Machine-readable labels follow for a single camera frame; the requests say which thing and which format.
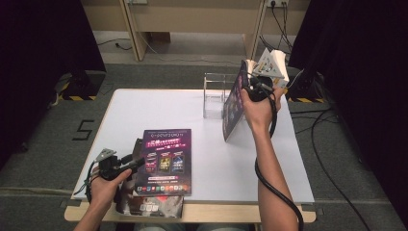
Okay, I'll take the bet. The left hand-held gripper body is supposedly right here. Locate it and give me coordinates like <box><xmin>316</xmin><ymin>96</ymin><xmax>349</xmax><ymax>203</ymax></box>
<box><xmin>94</xmin><ymin>147</ymin><xmax>131</xmax><ymax>182</ymax></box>

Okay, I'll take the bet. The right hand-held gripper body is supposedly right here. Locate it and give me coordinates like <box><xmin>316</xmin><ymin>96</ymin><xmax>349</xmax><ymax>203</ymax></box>
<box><xmin>244</xmin><ymin>70</ymin><xmax>286</xmax><ymax>103</ymax></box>

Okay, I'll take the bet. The purple magazine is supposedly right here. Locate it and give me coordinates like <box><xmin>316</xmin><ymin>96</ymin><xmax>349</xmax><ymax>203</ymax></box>
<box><xmin>134</xmin><ymin>128</ymin><xmax>192</xmax><ymax>197</ymax></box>
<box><xmin>221</xmin><ymin>59</ymin><xmax>255</xmax><ymax>142</ymax></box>

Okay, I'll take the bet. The thick white picture-cover book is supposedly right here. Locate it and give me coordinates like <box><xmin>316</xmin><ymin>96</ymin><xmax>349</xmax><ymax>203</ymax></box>
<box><xmin>253</xmin><ymin>47</ymin><xmax>291</xmax><ymax>90</ymax></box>

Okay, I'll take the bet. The dark brown magazine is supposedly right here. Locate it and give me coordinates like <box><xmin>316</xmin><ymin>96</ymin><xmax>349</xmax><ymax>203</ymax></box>
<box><xmin>115</xmin><ymin>138</ymin><xmax>185</xmax><ymax>219</ymax></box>

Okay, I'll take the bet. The clear acrylic book rack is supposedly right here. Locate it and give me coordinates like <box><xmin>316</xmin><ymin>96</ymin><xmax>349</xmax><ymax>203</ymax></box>
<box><xmin>202</xmin><ymin>72</ymin><xmax>240</xmax><ymax>120</ymax></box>

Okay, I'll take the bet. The person's right hand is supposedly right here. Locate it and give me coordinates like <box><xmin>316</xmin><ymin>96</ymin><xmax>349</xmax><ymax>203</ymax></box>
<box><xmin>240</xmin><ymin>86</ymin><xmax>286</xmax><ymax>130</ymax></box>

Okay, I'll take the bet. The person's left hand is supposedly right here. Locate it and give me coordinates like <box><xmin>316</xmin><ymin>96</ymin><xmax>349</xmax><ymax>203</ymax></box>
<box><xmin>86</xmin><ymin>168</ymin><xmax>133</xmax><ymax>213</ymax></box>

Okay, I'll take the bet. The black stand base striped edge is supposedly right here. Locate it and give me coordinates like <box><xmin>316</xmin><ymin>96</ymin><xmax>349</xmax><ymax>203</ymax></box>
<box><xmin>286</xmin><ymin>71</ymin><xmax>327</xmax><ymax>104</ymax></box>
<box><xmin>57</xmin><ymin>69</ymin><xmax>108</xmax><ymax>101</ymax></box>

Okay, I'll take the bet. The light wooden desk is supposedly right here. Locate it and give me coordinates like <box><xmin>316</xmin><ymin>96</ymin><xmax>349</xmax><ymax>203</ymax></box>
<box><xmin>81</xmin><ymin>0</ymin><xmax>311</xmax><ymax>64</ymax></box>

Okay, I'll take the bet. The black curtain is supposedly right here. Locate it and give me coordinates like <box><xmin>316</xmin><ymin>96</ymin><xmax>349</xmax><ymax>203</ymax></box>
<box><xmin>0</xmin><ymin>0</ymin><xmax>108</xmax><ymax>169</ymax></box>
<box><xmin>288</xmin><ymin>0</ymin><xmax>408</xmax><ymax>222</ymax></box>

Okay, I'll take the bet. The thin gripper cable bundle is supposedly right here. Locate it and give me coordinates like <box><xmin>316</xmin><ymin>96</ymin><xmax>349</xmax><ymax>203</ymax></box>
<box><xmin>72</xmin><ymin>160</ymin><xmax>97</xmax><ymax>204</ymax></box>

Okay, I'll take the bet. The long black floor cable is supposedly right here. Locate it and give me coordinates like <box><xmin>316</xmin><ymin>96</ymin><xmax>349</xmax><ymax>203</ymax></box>
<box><xmin>308</xmin><ymin>107</ymin><xmax>373</xmax><ymax>231</ymax></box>

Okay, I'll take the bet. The black power cable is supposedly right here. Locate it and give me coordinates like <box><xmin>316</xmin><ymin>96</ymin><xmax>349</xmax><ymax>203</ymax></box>
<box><xmin>282</xmin><ymin>3</ymin><xmax>294</xmax><ymax>49</ymax></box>
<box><xmin>270</xmin><ymin>3</ymin><xmax>293</xmax><ymax>52</ymax></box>

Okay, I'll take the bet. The black floor cable with plug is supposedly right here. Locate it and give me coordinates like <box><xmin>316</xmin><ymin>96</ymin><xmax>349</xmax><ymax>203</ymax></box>
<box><xmin>96</xmin><ymin>38</ymin><xmax>133</xmax><ymax>52</ymax></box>

